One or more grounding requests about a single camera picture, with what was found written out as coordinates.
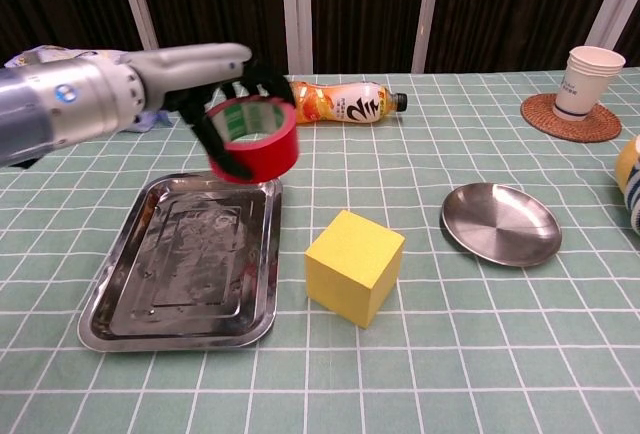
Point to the brown woven coaster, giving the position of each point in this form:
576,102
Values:
540,119

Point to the white paper cup stack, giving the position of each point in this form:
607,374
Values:
585,84

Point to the red tape roll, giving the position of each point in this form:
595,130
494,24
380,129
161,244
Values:
270,154

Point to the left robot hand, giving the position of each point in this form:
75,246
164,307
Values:
190,71

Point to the yellow plush toy striped shirt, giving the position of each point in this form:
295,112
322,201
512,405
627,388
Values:
631,174

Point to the rectangular steel tray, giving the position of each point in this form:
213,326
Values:
175,279

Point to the orange drink bottle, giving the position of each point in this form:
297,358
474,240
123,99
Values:
360,104

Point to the green checked tablecloth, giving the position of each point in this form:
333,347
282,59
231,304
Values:
350,379

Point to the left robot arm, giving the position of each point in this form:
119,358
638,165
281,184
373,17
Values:
65,104

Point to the blue tissue pack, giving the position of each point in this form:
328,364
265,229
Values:
30,57

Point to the round steel plate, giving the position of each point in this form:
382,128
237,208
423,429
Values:
500,229

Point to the yellow foam cube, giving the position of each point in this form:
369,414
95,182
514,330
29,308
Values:
350,274

